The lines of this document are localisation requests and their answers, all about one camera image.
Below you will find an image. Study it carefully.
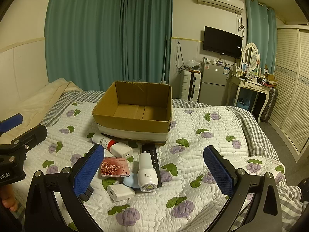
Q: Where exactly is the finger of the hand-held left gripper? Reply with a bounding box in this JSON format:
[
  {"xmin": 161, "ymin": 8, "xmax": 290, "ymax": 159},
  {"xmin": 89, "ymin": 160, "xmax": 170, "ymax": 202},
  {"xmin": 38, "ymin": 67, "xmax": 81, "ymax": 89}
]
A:
[
  {"xmin": 0, "ymin": 113, "xmax": 24, "ymax": 134},
  {"xmin": 0, "ymin": 124, "xmax": 48, "ymax": 161}
]

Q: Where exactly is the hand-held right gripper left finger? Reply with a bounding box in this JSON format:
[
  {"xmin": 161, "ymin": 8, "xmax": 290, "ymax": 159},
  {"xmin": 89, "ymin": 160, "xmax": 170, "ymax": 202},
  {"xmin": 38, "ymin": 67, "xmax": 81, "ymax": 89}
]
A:
[{"xmin": 24, "ymin": 144, "xmax": 105, "ymax": 232}]

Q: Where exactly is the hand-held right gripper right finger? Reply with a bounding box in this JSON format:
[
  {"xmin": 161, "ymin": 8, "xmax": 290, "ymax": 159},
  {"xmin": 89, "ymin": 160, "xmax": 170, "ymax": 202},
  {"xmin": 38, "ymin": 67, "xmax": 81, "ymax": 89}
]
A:
[{"xmin": 203, "ymin": 146, "xmax": 283, "ymax": 232}]

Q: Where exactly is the small black object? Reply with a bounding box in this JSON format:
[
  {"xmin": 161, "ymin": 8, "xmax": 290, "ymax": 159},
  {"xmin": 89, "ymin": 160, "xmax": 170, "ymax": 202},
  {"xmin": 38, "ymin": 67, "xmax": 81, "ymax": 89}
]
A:
[{"xmin": 78, "ymin": 185, "xmax": 94, "ymax": 201}]

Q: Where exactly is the dark red wallet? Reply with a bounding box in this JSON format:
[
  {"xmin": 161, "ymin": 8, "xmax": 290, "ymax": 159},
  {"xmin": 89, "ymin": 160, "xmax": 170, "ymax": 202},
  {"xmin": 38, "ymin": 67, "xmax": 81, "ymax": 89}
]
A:
[{"xmin": 100, "ymin": 157, "xmax": 131, "ymax": 177}]

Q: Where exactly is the white tube with red cap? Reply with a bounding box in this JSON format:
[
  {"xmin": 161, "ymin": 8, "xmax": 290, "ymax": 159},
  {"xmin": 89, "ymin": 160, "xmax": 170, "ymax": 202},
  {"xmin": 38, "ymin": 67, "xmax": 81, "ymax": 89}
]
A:
[{"xmin": 92, "ymin": 133, "xmax": 115, "ymax": 150}]

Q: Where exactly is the white charger adapter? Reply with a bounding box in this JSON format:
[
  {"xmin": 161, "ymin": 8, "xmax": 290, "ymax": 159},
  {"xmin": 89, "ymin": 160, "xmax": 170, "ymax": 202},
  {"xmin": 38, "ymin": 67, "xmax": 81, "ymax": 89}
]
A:
[
  {"xmin": 107, "ymin": 184, "xmax": 136, "ymax": 202},
  {"xmin": 110, "ymin": 142, "xmax": 134, "ymax": 160}
]

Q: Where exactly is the light blue round disc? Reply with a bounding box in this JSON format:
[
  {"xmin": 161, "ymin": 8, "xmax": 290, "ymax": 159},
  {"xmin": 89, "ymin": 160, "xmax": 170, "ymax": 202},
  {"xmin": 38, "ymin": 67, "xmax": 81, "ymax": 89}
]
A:
[{"xmin": 123, "ymin": 173, "xmax": 142, "ymax": 189}]

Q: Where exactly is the white handheld electric device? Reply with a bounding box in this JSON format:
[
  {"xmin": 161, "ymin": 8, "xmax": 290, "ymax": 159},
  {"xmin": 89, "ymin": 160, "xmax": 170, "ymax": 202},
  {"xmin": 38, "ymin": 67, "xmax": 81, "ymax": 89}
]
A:
[{"xmin": 138, "ymin": 152, "xmax": 159, "ymax": 192}]

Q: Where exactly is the black remote control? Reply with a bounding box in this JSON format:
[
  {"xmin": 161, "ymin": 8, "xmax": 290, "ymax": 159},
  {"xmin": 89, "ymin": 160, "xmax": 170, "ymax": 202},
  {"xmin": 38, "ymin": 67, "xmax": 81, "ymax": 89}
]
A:
[{"xmin": 142, "ymin": 144, "xmax": 163, "ymax": 188}]

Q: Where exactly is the person's left hand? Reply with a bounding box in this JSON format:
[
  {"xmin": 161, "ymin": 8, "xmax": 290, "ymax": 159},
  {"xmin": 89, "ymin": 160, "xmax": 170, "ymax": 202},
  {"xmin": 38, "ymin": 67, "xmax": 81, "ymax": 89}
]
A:
[{"xmin": 0, "ymin": 185, "xmax": 18, "ymax": 213}]

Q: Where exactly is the white floral quilt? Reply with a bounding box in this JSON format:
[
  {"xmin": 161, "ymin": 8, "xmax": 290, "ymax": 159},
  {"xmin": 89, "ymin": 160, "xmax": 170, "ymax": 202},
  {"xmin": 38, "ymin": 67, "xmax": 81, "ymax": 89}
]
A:
[{"xmin": 14, "ymin": 99, "xmax": 285, "ymax": 232}]

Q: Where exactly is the white headboard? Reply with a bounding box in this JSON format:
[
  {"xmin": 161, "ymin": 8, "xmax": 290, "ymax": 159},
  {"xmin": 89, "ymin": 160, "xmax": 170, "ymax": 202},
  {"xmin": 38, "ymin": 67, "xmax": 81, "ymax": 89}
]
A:
[{"xmin": 0, "ymin": 37, "xmax": 49, "ymax": 87}]

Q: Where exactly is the blue plastic basket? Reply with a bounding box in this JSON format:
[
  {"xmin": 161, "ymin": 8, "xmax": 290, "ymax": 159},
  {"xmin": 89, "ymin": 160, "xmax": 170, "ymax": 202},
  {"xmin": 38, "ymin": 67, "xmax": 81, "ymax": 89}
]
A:
[{"xmin": 236, "ymin": 99, "xmax": 251, "ymax": 110}]

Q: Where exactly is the dark plaid suitcase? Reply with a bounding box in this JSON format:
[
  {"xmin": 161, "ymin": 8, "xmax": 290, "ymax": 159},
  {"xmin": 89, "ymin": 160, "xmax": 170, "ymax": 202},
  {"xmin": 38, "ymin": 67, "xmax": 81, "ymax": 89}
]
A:
[{"xmin": 262, "ymin": 87, "xmax": 279, "ymax": 124}]

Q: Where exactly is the silver refrigerator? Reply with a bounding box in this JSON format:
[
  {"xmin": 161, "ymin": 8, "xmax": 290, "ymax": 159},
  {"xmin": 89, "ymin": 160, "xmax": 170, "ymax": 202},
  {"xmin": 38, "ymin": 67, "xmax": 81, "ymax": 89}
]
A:
[{"xmin": 198, "ymin": 61, "xmax": 228, "ymax": 106}]

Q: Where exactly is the white hard-shell suitcase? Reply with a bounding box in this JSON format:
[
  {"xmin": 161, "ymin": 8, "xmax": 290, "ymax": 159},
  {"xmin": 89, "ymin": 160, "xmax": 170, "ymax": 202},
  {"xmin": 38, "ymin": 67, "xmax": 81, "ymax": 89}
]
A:
[{"xmin": 181, "ymin": 70, "xmax": 201, "ymax": 102}]

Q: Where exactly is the white dressing table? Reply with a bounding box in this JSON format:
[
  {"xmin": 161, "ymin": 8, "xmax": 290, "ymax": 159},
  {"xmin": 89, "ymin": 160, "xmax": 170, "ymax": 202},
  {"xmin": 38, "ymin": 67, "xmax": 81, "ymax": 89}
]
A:
[{"xmin": 227, "ymin": 74, "xmax": 271, "ymax": 124}]

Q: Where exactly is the small brown cardboard box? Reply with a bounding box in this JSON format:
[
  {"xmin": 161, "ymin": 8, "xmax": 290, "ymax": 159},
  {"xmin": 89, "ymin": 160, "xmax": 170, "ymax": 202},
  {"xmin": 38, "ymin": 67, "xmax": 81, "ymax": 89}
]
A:
[{"xmin": 264, "ymin": 74, "xmax": 277, "ymax": 87}]

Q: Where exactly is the cream louvered wardrobe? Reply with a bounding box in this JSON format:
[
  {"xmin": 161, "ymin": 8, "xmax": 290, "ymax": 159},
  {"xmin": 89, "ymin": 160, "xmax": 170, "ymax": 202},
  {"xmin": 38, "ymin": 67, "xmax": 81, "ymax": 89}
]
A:
[{"xmin": 269, "ymin": 25, "xmax": 309, "ymax": 163}]

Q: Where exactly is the clear plastic bag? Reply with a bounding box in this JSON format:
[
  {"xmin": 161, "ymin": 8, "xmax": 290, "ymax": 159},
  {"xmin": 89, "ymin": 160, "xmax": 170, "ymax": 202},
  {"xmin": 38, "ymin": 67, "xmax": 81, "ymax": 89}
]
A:
[{"xmin": 185, "ymin": 59, "xmax": 201, "ymax": 69}]

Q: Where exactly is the oval vanity mirror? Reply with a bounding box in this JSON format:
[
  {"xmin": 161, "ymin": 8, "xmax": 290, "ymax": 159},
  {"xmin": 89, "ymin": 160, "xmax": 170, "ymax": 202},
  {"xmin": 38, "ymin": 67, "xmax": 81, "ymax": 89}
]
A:
[{"xmin": 243, "ymin": 42, "xmax": 259, "ymax": 71}]

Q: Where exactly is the wide green curtain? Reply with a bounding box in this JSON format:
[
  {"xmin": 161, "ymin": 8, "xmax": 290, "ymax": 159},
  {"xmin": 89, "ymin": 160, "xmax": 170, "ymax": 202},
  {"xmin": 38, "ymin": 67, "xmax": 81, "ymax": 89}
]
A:
[{"xmin": 44, "ymin": 0, "xmax": 173, "ymax": 92}]

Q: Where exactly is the narrow green curtain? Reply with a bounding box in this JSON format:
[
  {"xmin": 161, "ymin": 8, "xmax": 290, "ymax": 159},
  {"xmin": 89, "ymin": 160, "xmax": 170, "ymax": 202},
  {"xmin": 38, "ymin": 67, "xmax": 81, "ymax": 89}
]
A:
[{"xmin": 245, "ymin": 0, "xmax": 277, "ymax": 74}]

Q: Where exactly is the white air conditioner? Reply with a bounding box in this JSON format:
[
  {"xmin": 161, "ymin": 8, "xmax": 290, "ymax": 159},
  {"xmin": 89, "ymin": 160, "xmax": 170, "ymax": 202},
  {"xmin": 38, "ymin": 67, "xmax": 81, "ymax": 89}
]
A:
[{"xmin": 197, "ymin": 0, "xmax": 244, "ymax": 14}]

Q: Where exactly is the black wall television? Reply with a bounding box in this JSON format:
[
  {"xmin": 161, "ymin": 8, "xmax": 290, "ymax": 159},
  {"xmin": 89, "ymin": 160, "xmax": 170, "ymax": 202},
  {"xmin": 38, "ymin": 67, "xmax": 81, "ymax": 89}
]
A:
[{"xmin": 203, "ymin": 26, "xmax": 243, "ymax": 59}]

